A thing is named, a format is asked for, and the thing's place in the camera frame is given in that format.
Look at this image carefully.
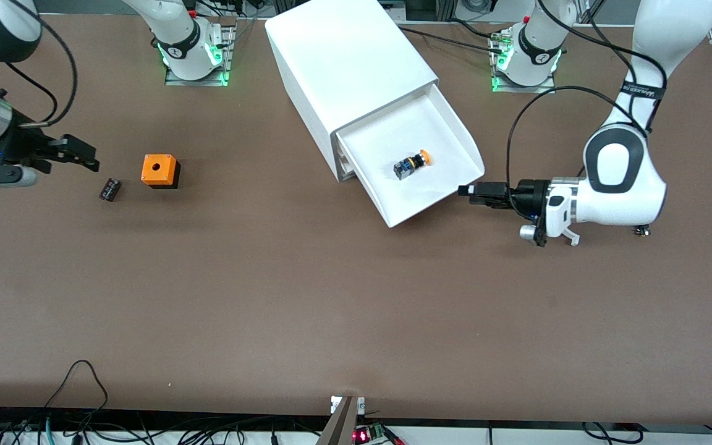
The orange push button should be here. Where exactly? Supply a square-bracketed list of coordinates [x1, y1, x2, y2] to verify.
[393, 150, 433, 181]

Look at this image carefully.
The orange box with hole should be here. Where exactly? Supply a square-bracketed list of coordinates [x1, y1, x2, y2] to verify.
[141, 154, 181, 190]

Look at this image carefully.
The circuit board with red light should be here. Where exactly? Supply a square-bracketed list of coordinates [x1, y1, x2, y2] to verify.
[353, 423, 403, 445]

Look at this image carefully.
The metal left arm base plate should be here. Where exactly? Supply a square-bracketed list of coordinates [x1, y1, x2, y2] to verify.
[491, 28, 557, 95]

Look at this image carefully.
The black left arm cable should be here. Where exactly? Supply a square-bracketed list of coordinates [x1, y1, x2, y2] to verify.
[506, 0, 669, 214]

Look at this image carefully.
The black cable behind cabinet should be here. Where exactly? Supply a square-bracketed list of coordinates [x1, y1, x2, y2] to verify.
[396, 25, 508, 56]

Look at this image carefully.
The black looped table cable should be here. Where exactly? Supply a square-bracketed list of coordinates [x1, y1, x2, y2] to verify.
[44, 360, 109, 427]

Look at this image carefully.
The black cable under table edge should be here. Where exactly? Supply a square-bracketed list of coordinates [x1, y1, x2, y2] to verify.
[582, 422, 641, 444]

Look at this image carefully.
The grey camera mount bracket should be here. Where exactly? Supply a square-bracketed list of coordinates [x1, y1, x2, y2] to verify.
[316, 396, 366, 445]

